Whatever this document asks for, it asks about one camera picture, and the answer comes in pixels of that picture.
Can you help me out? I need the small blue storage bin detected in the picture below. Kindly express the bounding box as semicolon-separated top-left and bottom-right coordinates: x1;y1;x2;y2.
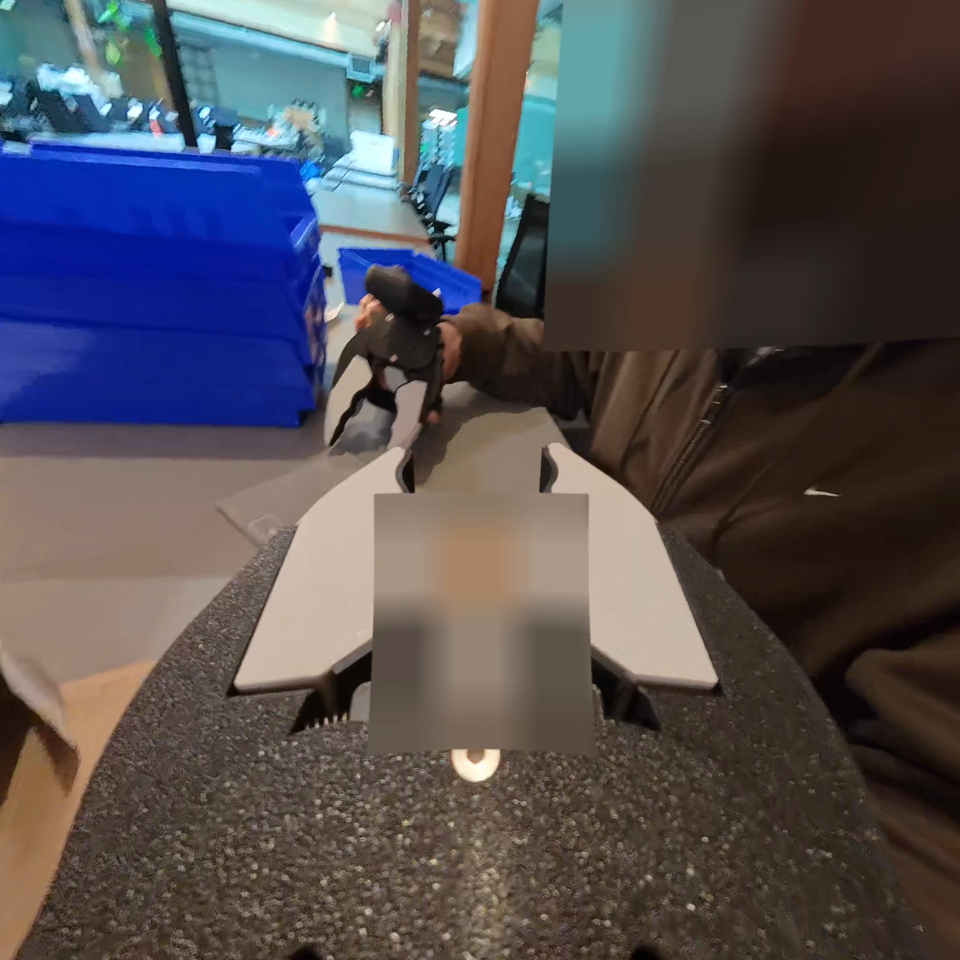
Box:
338;248;484;316

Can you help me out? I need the wooden pillar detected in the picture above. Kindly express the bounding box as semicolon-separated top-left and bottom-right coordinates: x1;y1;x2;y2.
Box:
455;0;538;286

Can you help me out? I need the black office chair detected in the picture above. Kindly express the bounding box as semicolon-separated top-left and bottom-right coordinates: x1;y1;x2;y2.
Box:
495;192;550;319

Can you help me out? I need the grey desk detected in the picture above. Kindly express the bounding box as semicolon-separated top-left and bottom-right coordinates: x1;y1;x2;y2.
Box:
0;383;616;751

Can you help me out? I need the person's brown jacket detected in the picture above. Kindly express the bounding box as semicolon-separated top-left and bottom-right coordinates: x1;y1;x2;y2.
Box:
585;338;960;960

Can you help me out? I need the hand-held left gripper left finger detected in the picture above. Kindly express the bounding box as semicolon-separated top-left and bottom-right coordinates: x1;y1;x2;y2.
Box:
233;450;417;696

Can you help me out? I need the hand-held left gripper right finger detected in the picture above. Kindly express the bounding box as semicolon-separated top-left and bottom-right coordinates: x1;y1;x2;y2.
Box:
537;441;720;694

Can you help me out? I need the brown cardboard box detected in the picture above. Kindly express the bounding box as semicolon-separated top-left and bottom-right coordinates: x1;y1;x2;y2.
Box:
0;660;159;960

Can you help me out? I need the person's right hand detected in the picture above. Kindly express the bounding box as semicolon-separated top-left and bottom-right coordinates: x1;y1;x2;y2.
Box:
426;315;466;432

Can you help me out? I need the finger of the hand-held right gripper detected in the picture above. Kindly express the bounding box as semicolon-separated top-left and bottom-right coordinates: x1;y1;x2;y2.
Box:
323;360;388;451
390;378;439;492

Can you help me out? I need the person's right forearm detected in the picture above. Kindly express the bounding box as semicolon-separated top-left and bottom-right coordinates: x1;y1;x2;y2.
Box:
447;300;601;424

